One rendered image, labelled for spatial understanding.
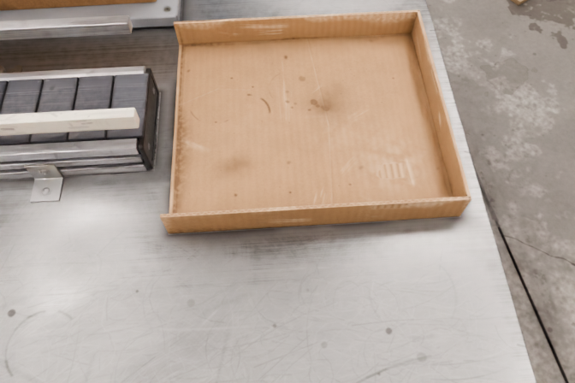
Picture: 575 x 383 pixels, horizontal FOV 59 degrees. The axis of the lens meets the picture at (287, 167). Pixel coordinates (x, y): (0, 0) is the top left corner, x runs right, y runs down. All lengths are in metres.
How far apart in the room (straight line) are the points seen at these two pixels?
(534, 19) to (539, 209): 0.77
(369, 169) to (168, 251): 0.23
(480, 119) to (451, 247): 1.20
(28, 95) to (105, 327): 0.26
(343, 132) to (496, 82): 1.29
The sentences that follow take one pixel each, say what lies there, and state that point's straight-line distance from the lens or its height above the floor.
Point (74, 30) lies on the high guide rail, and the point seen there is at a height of 0.96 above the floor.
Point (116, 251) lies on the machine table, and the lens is 0.54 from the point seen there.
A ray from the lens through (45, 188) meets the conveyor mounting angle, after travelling 0.59.
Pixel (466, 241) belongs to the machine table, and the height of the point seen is 0.83.
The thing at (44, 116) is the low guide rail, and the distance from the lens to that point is 0.54.
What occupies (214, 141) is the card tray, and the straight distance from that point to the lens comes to 0.57.
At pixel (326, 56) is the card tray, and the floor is 0.83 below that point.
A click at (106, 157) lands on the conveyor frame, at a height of 0.86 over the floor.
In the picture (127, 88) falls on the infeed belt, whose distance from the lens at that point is 0.58.
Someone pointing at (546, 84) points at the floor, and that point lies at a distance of 1.90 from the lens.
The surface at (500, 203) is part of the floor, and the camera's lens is 1.58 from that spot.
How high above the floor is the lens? 1.31
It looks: 60 degrees down
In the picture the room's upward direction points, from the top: straight up
